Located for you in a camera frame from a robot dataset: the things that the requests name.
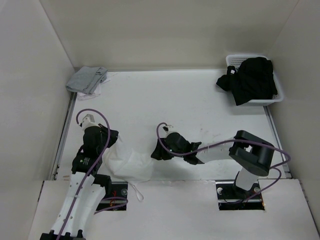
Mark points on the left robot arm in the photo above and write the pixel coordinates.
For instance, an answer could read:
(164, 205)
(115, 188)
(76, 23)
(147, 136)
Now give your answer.
(86, 187)

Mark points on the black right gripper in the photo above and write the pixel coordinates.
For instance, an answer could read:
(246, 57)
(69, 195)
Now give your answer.
(157, 154)

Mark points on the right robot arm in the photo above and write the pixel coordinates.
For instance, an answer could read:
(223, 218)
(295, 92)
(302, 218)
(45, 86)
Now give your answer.
(252, 153)

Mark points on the white plastic basket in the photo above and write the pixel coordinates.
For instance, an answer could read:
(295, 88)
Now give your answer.
(236, 60)

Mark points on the white tank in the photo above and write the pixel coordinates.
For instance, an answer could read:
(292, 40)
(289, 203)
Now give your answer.
(97, 92)
(129, 165)

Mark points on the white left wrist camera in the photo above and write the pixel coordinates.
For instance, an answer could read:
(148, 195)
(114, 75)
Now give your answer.
(87, 122)

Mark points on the folded white tank top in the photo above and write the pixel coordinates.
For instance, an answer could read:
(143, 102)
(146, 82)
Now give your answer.
(97, 92)

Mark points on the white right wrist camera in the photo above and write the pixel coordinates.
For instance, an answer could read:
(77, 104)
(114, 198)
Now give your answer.
(168, 128)

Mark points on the black tank top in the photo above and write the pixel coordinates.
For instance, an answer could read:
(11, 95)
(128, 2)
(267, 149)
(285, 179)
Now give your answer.
(253, 80)

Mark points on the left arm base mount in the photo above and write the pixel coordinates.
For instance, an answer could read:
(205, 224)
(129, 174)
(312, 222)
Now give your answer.
(115, 198)

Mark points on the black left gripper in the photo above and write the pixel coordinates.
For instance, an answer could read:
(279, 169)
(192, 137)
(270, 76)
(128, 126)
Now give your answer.
(113, 137)

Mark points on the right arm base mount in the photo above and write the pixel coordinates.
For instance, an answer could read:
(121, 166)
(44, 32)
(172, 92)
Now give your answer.
(232, 198)

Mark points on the folded grey tank top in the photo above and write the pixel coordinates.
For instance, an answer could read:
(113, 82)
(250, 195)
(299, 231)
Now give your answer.
(86, 80)

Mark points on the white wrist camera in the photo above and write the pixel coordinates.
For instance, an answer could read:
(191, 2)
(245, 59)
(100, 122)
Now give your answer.
(87, 122)
(168, 128)

